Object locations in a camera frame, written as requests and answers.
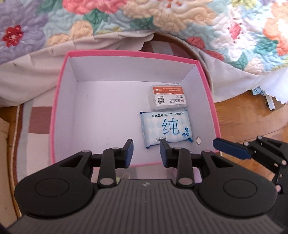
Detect checkered plush floor rug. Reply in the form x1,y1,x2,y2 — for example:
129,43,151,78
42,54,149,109
6,33,214,219

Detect floral quilted bedspread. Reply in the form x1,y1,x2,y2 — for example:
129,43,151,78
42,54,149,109
1,1,287,107

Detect green yarn ball black label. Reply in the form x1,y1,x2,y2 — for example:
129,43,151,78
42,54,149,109
116,173,131,184

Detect orange label clear plastic box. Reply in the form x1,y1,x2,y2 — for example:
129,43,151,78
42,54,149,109
148,85,187,111

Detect blue wet wipes pack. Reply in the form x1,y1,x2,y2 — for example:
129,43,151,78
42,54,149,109
140,110,193,149

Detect pink cardboard storage box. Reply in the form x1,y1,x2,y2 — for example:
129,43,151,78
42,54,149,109
49,50,221,166

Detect papers under bed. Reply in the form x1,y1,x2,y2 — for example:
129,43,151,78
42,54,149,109
251,87,285,111

